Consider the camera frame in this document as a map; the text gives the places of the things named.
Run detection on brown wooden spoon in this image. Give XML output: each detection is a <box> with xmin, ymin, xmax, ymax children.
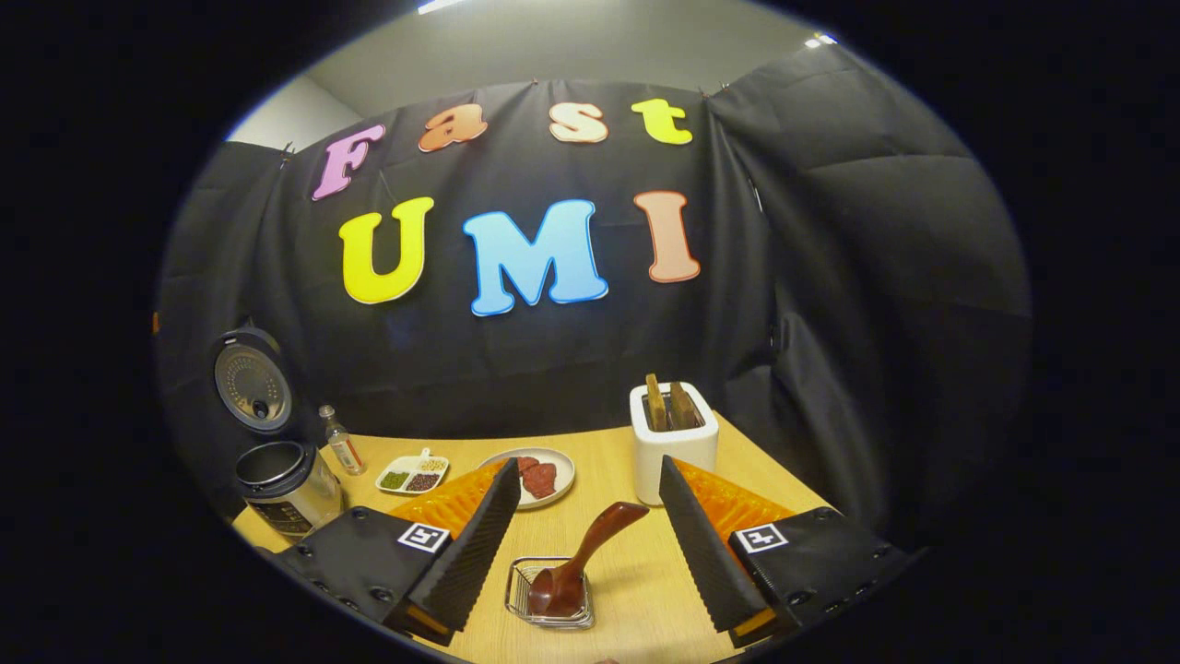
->
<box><xmin>527</xmin><ymin>502</ymin><xmax>651</xmax><ymax>617</ymax></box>

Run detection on small clear glass bottle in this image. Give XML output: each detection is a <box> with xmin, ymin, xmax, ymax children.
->
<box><xmin>319</xmin><ymin>404</ymin><xmax>367</xmax><ymax>477</ymax></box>

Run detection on metal wire chopstick holder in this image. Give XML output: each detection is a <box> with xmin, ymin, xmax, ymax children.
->
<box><xmin>504</xmin><ymin>556</ymin><xmax>596</xmax><ymax>630</ymax></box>

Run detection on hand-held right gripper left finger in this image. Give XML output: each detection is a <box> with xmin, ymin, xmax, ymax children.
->
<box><xmin>273</xmin><ymin>458</ymin><xmax>523</xmax><ymax>646</ymax></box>

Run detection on white round plate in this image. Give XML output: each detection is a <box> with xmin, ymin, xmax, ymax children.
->
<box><xmin>477</xmin><ymin>447</ymin><xmax>576</xmax><ymax>510</ymax></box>

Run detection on white divided bean dish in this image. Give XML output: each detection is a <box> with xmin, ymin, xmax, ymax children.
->
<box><xmin>375</xmin><ymin>448</ymin><xmax>451</xmax><ymax>496</ymax></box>

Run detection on black backdrop cloth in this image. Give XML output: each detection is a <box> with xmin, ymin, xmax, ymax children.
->
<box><xmin>152</xmin><ymin>44</ymin><xmax>1033</xmax><ymax>554</ymax></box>

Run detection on white toaster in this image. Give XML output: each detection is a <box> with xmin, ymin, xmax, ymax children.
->
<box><xmin>630</xmin><ymin>382</ymin><xmax>720</xmax><ymax>507</ymax></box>

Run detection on black silver rice cooker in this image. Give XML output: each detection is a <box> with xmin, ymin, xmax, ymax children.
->
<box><xmin>212</xmin><ymin>326</ymin><xmax>348</xmax><ymax>542</ymax></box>

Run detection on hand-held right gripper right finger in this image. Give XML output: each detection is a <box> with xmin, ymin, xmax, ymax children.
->
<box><xmin>657</xmin><ymin>455</ymin><xmax>918</xmax><ymax>649</ymax></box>

